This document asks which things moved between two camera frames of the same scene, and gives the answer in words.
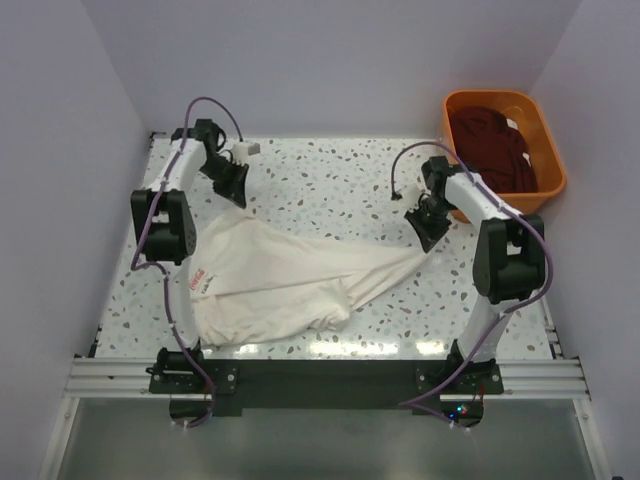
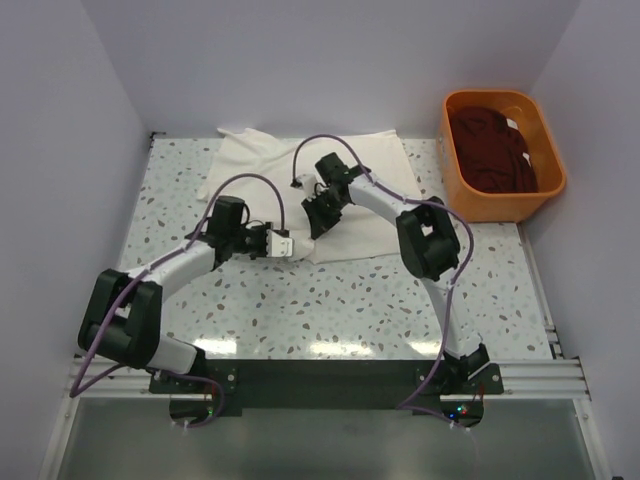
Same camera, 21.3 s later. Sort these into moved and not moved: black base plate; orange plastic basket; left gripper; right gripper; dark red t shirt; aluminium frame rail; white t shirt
Moved: white t shirt; left gripper; right gripper
Not moved: orange plastic basket; black base plate; dark red t shirt; aluminium frame rail
